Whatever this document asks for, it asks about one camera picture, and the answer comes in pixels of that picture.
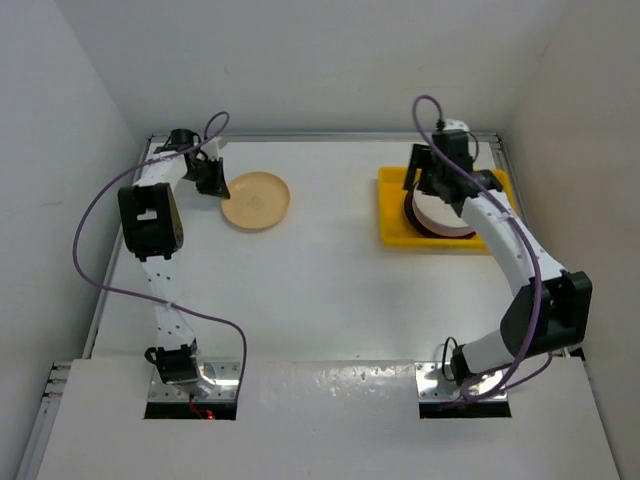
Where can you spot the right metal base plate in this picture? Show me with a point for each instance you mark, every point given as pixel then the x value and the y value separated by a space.
pixel 434 388

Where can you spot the cream white plate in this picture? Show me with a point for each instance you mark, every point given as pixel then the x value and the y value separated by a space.
pixel 436 210

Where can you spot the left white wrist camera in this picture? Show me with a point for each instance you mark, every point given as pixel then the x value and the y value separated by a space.
pixel 213 148

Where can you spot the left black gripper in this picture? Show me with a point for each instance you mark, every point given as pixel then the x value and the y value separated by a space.
pixel 218 186

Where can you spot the metal base plate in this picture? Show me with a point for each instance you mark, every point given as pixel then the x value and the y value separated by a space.
pixel 434 388
pixel 216 381

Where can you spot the orange plate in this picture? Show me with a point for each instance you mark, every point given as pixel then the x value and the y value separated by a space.
pixel 258 201

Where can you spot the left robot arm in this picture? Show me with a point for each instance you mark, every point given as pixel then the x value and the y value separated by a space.
pixel 154 233

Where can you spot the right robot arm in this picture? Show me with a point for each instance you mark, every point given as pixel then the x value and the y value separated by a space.
pixel 550 306

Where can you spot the steel plate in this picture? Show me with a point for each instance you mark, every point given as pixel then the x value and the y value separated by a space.
pixel 413 217

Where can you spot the purple plate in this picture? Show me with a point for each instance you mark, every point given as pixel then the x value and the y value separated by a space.
pixel 447 231

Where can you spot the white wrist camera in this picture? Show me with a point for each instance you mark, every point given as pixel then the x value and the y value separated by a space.
pixel 213 148
pixel 456 125

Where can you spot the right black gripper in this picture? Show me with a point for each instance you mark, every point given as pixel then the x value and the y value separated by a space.
pixel 422 159

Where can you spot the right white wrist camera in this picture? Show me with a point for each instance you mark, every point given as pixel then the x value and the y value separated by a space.
pixel 456 125

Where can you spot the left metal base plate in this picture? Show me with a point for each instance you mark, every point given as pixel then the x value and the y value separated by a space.
pixel 216 381

